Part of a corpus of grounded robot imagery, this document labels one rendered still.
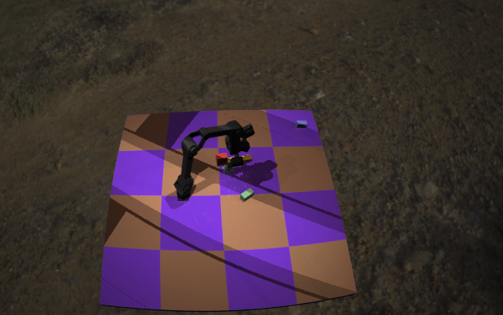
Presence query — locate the yellow bar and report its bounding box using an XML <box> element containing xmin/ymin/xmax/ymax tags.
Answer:
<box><xmin>215</xmin><ymin>153</ymin><xmax>252</xmax><ymax>166</ymax></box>

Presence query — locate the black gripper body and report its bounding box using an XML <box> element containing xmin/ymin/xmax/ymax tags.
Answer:
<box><xmin>225</xmin><ymin>138</ymin><xmax>243</xmax><ymax>167</ymax></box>

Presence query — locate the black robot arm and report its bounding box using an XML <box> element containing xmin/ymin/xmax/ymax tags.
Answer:
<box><xmin>174</xmin><ymin>121</ymin><xmax>255</xmax><ymax>201</ymax></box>

